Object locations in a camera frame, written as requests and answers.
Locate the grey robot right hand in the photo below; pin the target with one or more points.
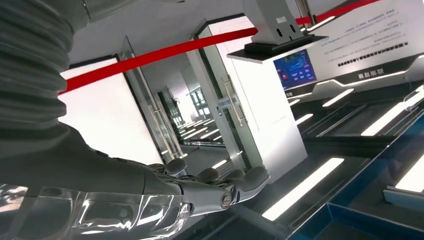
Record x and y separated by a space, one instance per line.
82 185

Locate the white pillar black cap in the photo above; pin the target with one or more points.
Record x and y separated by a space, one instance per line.
265 116

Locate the red barrier belt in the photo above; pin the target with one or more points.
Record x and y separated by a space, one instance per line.
149 58

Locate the white wall information board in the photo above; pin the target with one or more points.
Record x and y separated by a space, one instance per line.
364 33

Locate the glass door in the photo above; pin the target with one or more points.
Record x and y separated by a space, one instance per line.
215 99

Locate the blue display screen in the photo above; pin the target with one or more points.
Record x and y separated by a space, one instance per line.
294 69

